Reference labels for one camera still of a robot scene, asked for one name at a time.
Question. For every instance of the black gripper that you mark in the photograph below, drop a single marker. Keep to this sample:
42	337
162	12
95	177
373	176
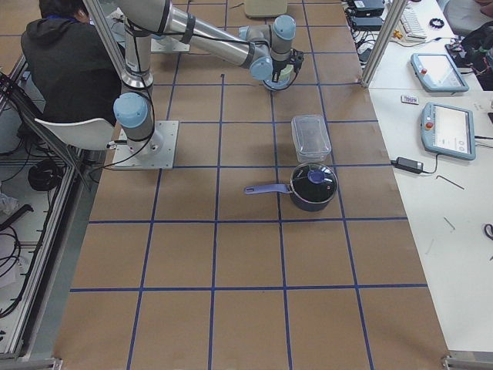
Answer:
278	70

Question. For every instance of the blue bowl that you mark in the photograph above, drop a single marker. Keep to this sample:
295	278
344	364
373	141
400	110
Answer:
275	86

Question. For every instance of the green bowl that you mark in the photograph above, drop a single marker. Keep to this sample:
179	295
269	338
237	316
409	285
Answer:
285	75

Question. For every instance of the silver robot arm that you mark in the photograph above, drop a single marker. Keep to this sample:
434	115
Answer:
265	50

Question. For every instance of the clear plastic container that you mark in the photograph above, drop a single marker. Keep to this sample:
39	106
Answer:
310	138

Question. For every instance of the dark blue saucepan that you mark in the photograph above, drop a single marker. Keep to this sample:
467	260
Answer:
311	188

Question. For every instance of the white keyboard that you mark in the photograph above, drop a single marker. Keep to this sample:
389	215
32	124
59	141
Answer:
410	26

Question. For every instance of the black power adapter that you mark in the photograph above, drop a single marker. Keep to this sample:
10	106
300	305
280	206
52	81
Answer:
408	165

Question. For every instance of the blue teach pendant far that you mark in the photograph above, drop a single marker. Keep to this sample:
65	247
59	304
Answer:
437	73

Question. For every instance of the blue teach pendant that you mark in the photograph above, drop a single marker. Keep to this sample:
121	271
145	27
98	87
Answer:
437	73
448	130

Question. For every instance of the blue teach pendant near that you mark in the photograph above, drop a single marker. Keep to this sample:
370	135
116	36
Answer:
448	130

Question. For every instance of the white chair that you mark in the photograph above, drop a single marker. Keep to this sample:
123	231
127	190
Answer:
92	134

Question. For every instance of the person in black jacket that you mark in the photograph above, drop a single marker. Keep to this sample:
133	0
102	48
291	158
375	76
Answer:
70	65

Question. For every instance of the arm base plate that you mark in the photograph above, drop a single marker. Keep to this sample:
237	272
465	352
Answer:
168	45
156	154

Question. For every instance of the aluminium frame post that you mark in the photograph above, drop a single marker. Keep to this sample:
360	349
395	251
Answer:
390	22

